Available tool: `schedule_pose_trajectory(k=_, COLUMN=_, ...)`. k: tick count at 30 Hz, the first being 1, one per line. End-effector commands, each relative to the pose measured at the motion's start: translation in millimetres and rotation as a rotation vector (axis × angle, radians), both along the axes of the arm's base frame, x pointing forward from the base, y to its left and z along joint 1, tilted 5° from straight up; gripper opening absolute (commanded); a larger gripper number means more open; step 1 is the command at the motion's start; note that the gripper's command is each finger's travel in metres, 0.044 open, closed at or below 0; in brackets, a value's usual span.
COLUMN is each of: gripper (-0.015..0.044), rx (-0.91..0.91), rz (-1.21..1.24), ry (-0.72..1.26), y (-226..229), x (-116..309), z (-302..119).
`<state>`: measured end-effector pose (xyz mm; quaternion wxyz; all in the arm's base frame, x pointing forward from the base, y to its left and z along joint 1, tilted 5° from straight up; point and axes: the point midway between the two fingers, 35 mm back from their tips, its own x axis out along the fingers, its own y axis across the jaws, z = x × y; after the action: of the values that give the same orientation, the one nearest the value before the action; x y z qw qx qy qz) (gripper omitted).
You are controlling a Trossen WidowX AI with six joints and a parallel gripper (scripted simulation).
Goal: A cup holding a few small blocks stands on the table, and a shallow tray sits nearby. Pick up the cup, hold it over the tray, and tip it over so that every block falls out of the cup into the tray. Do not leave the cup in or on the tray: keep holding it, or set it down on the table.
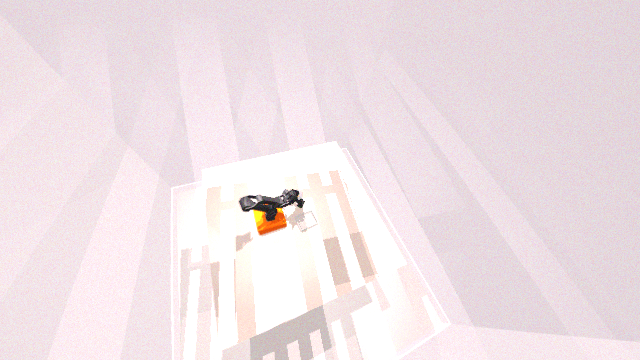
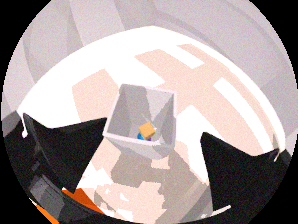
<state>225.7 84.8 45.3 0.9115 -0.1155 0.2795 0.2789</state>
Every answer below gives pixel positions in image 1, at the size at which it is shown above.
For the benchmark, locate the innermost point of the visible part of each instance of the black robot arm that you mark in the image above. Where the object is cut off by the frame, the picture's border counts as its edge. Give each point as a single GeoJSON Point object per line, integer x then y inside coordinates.
{"type": "Point", "coordinates": [272, 203]}

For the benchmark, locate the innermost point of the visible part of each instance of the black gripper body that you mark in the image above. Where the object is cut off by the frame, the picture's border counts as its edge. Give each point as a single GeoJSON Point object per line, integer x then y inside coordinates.
{"type": "Point", "coordinates": [300, 202]}

